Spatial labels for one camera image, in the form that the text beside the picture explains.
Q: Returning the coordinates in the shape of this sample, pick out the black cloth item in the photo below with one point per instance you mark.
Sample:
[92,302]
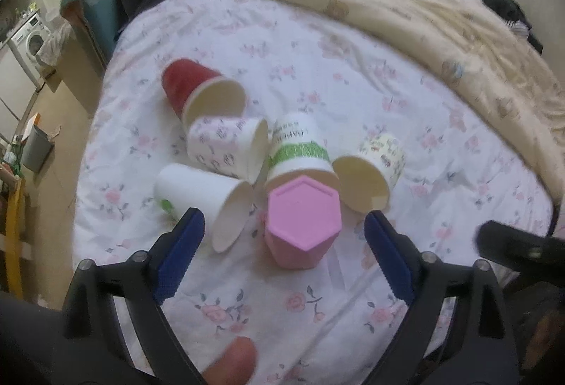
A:
[507,9]

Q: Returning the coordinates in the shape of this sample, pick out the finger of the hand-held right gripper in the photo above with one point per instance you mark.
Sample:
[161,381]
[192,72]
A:
[512,246]

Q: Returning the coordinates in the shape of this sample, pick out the green band paper cup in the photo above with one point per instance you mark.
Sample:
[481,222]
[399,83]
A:
[298,149]

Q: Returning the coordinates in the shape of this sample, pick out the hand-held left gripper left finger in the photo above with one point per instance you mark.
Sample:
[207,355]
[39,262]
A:
[176,259]

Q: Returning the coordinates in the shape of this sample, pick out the cream patterned blanket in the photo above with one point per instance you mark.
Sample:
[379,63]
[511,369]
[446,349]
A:
[397,1]

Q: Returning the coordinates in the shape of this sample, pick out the teal armchair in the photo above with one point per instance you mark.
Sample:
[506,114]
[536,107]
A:
[92,9]

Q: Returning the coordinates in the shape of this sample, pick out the white washing machine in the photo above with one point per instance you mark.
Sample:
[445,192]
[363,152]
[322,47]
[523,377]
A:
[31,43]

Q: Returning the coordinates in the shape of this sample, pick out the pink hexagonal cup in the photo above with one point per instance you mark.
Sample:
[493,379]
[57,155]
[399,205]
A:
[302,219]

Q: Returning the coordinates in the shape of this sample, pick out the plain white paper cup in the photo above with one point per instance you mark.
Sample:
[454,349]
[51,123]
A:
[194,190]

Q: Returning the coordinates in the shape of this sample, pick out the red paper cup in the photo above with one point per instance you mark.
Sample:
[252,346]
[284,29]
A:
[183,82]

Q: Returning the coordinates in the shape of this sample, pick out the pink floral paper cup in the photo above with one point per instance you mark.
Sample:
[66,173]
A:
[216,144]

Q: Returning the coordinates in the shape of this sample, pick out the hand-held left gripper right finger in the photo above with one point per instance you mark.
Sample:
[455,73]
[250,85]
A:
[393,257]

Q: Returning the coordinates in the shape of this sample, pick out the grey bin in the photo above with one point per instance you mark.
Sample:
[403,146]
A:
[37,146]

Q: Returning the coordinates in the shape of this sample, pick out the person's left hand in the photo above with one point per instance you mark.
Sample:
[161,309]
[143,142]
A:
[231,360]

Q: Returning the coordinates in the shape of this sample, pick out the cream floral paper cup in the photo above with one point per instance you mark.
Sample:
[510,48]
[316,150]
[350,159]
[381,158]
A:
[375,173]

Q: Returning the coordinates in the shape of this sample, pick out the yellow wooden frame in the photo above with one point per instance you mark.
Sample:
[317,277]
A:
[16,235]

